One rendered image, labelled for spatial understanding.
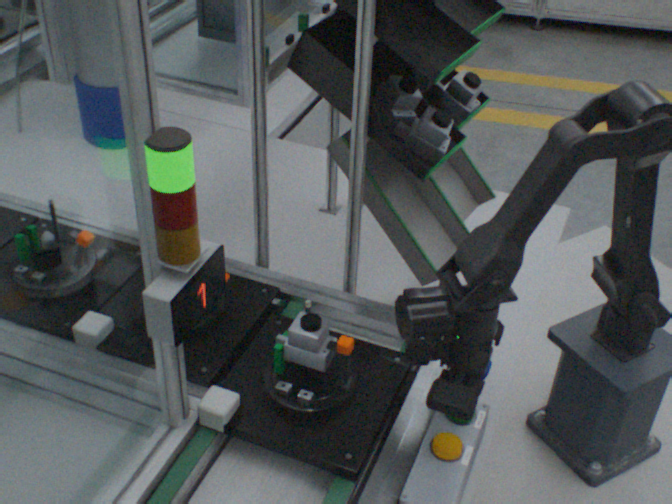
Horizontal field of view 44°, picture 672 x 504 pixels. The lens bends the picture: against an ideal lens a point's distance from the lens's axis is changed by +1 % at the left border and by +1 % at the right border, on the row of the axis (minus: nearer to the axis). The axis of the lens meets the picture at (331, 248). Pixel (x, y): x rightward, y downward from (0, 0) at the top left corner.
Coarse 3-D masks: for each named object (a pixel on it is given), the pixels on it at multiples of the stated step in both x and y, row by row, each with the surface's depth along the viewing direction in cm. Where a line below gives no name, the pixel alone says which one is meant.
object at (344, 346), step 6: (342, 336) 115; (330, 342) 116; (336, 342) 116; (342, 342) 114; (348, 342) 114; (330, 348) 115; (336, 348) 115; (342, 348) 114; (348, 348) 114; (342, 354) 115; (348, 354) 114; (342, 360) 116; (348, 360) 116; (342, 366) 116; (348, 366) 117; (342, 372) 117; (348, 372) 118; (342, 378) 118; (348, 378) 118
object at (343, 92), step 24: (336, 24) 134; (312, 48) 126; (336, 48) 138; (384, 48) 134; (312, 72) 128; (336, 72) 125; (384, 72) 136; (408, 72) 134; (336, 96) 128; (384, 144) 127; (456, 144) 135; (408, 168) 127; (432, 168) 126
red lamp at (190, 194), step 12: (156, 192) 91; (180, 192) 91; (192, 192) 92; (156, 204) 92; (168, 204) 91; (180, 204) 92; (192, 204) 93; (156, 216) 93; (168, 216) 92; (180, 216) 93; (192, 216) 94; (168, 228) 93; (180, 228) 93
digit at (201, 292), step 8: (208, 272) 101; (200, 280) 100; (208, 280) 102; (192, 288) 98; (200, 288) 100; (208, 288) 102; (192, 296) 99; (200, 296) 101; (208, 296) 103; (192, 304) 99; (200, 304) 101; (208, 304) 104; (192, 312) 100; (200, 312) 102
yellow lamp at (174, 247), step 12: (156, 228) 94; (192, 228) 95; (156, 240) 96; (168, 240) 94; (180, 240) 94; (192, 240) 95; (168, 252) 95; (180, 252) 95; (192, 252) 96; (168, 264) 97; (180, 264) 96
